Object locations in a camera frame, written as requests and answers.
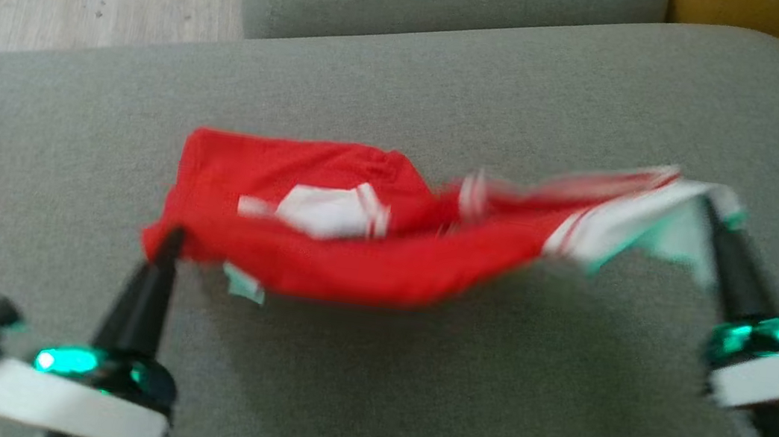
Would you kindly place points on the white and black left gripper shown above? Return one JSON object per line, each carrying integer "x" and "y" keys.
{"x": 72, "y": 402}

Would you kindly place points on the red jersey with white sleeves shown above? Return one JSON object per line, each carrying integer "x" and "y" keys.
{"x": 353, "y": 266}

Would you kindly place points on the large grey sofa seat cushion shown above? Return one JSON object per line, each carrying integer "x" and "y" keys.
{"x": 410, "y": 402}

